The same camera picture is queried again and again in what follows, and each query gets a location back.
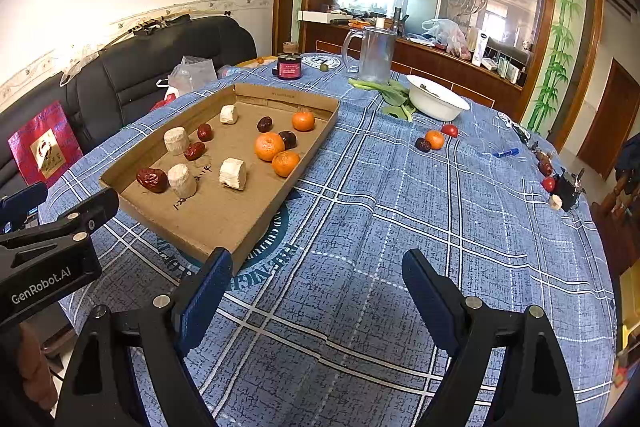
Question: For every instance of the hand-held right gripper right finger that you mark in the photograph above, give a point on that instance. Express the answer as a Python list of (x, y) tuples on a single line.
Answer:
[(427, 297)]

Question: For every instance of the dark purple plum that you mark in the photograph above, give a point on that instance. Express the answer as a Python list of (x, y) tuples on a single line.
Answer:
[(288, 138)]

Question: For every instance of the small red tomato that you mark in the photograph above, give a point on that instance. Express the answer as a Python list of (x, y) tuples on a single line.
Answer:
[(548, 184)]

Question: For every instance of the person's left hand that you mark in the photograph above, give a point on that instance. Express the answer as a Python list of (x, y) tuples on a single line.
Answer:
[(35, 367)]

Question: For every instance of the dark hanging clothes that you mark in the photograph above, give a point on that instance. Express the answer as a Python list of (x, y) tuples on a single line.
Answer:
[(627, 172)]

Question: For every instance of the crumpled clear plastic bag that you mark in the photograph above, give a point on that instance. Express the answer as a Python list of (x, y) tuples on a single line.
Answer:
[(192, 74)]

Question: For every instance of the wooden chair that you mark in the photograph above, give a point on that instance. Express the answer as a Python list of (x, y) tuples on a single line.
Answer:
[(330, 47), (480, 89)]

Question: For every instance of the clear plastic pitcher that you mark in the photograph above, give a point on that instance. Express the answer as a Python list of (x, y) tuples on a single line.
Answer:
[(375, 54)]

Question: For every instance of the red label jar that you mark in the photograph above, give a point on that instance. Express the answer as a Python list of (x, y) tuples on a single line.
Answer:
[(287, 66)]

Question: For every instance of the red gift bag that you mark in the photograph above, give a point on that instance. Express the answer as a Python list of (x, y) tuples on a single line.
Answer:
[(45, 147)]

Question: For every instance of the blue plaid tablecloth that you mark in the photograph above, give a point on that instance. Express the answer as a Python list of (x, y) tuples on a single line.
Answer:
[(375, 217)]

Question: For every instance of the green leafy vegetable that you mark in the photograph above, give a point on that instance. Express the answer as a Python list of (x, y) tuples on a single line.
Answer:
[(392, 96)]

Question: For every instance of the white bowl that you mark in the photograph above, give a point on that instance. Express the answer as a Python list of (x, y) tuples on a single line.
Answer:
[(437, 99)]

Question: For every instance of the red plastic bag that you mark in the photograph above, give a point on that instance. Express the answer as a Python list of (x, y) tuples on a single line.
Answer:
[(167, 101)]

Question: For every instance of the clear plastic bag with food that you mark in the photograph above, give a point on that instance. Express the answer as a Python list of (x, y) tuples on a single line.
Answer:
[(447, 36)]

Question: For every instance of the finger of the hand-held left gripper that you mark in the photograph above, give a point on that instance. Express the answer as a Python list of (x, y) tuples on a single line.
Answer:
[(22, 202), (92, 209)]

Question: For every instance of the wooden counter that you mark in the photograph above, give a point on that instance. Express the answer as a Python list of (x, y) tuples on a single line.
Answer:
[(440, 62)]

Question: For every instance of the brown wooden door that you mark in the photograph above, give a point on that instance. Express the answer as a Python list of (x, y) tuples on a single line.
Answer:
[(607, 122)]

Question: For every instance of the blue pen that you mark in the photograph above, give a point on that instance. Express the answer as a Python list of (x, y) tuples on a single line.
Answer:
[(506, 152)]

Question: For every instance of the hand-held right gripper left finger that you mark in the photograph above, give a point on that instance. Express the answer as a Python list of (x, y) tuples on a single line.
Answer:
[(205, 297)]

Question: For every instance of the shallow cardboard box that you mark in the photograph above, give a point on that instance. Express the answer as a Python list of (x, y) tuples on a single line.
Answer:
[(210, 217)]

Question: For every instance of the short white sugarcane chunk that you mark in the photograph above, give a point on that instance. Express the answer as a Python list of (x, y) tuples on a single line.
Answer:
[(228, 115)]

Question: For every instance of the tiny white sugarcane chunk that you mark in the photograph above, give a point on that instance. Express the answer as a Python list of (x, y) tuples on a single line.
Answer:
[(555, 203)]

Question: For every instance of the dark red date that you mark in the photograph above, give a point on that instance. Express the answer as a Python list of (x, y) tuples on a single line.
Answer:
[(264, 124)]

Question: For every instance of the flat white box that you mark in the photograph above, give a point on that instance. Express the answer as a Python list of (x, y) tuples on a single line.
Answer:
[(315, 16)]

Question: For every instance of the porous white sugarcane chunk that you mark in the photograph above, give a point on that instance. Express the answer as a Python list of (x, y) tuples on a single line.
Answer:
[(233, 174)]

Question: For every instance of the small clear plastic packet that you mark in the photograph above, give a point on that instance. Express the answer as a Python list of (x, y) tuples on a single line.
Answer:
[(225, 72)]

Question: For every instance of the black sofa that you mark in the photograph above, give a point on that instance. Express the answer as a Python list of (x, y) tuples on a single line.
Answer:
[(125, 72)]

